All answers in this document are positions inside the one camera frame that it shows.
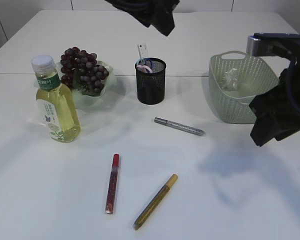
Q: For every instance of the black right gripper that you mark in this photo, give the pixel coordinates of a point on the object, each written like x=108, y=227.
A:
x=275, y=116

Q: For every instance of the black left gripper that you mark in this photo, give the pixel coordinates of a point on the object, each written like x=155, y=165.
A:
x=158, y=13

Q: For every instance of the transparent plastic ruler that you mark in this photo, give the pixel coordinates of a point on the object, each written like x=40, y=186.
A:
x=142, y=51

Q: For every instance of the blue scissors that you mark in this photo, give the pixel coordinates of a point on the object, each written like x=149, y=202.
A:
x=146, y=61

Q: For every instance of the pink purple scissors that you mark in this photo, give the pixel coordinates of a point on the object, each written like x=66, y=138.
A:
x=144, y=68

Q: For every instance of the clear plastic sheet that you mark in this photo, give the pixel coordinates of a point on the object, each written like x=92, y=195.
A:
x=229, y=80

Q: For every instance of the purple grape bunch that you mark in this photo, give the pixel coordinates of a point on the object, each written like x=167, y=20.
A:
x=81, y=71

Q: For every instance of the silver glitter pen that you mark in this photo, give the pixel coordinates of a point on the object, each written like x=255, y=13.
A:
x=179, y=126

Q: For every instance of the yellow tea bottle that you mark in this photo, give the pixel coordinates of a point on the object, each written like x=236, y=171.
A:
x=55, y=101

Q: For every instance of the gold glitter pen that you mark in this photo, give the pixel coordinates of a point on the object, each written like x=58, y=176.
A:
x=153, y=204

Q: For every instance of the red glitter pen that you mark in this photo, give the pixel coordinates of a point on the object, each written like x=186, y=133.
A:
x=111, y=193

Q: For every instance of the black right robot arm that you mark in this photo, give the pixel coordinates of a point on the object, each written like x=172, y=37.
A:
x=290, y=79

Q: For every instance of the black mesh pen holder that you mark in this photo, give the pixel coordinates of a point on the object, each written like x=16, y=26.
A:
x=151, y=86

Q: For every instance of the green woven plastic basket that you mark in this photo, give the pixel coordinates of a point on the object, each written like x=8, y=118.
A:
x=255, y=77

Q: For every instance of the light green wavy plate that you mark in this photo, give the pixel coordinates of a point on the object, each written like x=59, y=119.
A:
x=84, y=101

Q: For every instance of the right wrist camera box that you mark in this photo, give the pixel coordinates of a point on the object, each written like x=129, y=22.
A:
x=284, y=45

